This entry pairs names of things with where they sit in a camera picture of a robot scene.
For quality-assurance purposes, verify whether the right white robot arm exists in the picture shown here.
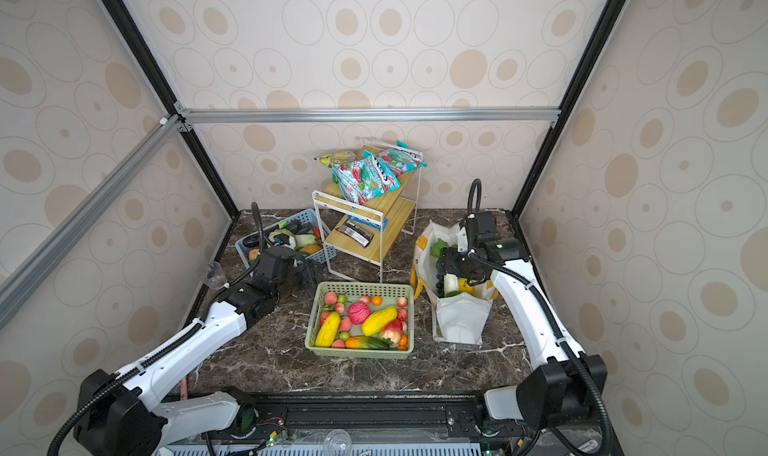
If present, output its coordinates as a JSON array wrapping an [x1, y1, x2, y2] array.
[[436, 180, 615, 455]]

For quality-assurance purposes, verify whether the white wire wooden shelf rack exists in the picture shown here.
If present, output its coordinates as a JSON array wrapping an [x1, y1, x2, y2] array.
[[312, 167, 424, 282]]

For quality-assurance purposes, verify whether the green plastic fruit basket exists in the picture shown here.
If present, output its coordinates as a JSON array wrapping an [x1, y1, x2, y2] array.
[[304, 282, 415, 359]]

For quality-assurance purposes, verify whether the clear plastic cup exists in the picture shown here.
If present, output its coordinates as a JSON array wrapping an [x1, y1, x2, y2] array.
[[197, 261, 229, 290]]

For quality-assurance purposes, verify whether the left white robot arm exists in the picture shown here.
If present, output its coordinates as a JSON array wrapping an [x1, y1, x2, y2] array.
[[47, 203, 316, 455]]

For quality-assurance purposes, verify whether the green orange papaya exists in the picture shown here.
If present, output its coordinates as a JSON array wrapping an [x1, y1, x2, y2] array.
[[345, 336, 391, 351]]

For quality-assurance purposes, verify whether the blue snack packet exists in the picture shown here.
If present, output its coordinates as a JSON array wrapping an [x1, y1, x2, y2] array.
[[348, 215, 388, 231]]

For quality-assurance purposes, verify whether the leafy green vegetable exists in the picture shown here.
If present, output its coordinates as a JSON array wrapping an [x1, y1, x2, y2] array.
[[429, 238, 450, 259]]

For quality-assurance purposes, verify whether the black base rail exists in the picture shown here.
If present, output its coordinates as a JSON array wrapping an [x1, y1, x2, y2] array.
[[155, 392, 625, 456]]

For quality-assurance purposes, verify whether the dark snack bar packet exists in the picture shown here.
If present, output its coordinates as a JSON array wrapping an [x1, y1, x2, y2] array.
[[335, 220, 374, 248]]

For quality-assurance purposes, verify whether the green cabbage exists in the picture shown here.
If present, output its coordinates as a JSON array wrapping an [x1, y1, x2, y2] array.
[[268, 228, 296, 249]]

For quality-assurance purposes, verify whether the diagonal aluminium frame bar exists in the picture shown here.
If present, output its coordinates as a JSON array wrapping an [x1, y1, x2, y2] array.
[[1, 115, 182, 326]]

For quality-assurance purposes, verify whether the teal pink snack bag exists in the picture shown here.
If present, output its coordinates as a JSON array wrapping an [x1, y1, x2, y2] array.
[[378, 146, 427, 178]]

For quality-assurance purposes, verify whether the yellow green snack bag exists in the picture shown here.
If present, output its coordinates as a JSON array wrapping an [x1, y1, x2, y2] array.
[[315, 151, 358, 168]]

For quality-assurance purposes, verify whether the white grocery tote bag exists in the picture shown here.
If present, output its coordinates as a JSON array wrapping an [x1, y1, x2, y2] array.
[[410, 222, 497, 346]]

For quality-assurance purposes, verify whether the blue plastic vegetable basket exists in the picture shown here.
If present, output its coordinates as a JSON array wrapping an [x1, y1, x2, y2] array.
[[235, 209, 336, 268]]

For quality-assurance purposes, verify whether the horizontal aluminium frame bar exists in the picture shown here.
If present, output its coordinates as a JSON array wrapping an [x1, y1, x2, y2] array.
[[164, 106, 561, 126]]

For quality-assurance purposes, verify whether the white radish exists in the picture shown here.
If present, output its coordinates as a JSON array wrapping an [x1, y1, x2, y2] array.
[[443, 274, 460, 298]]

